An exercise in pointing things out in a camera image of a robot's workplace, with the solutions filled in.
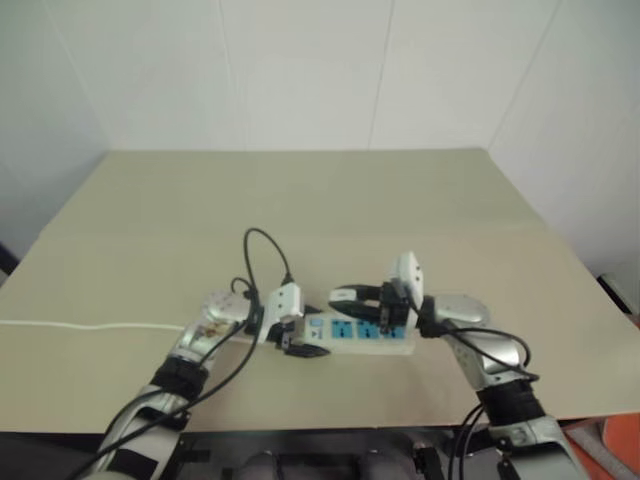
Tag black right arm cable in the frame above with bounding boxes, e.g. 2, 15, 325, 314
418, 299, 542, 474

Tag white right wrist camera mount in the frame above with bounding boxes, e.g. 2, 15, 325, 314
388, 251, 427, 329

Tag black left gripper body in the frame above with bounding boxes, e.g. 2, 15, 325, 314
272, 319, 297, 354

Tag white power strip cord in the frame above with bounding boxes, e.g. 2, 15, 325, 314
0, 319, 185, 333

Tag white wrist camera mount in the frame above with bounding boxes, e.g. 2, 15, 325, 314
263, 282, 305, 344
388, 251, 427, 329

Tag small dark object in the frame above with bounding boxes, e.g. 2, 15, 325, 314
0, 242, 20, 275

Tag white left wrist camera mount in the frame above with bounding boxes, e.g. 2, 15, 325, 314
263, 282, 305, 344

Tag white power strip blue outlets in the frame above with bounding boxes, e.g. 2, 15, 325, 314
230, 312, 417, 357

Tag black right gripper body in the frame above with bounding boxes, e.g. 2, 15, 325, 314
377, 281, 417, 337

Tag black metal frame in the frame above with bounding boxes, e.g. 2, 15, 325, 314
172, 425, 494, 480

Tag orange object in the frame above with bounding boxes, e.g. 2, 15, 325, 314
602, 413, 640, 480

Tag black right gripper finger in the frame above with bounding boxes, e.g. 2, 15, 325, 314
331, 301, 383, 325
327, 283, 384, 304

